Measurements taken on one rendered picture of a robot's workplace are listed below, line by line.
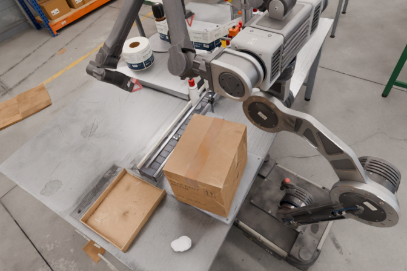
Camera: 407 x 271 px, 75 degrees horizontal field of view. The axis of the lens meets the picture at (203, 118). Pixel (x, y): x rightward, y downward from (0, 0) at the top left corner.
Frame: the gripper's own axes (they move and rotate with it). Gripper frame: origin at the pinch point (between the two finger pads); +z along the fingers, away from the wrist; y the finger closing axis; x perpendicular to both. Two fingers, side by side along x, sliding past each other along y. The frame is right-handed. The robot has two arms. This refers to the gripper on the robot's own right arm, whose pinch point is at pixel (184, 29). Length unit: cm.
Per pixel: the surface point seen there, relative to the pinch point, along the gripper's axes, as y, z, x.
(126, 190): 80, 39, 22
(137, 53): 12.3, 19.4, -36.0
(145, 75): 16.8, 32.8, -30.0
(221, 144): 49, 10, 59
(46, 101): 48, 118, -211
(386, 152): -77, 121, 121
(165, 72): 7.4, 32.8, -19.2
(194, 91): 23.3, 19.1, 22.1
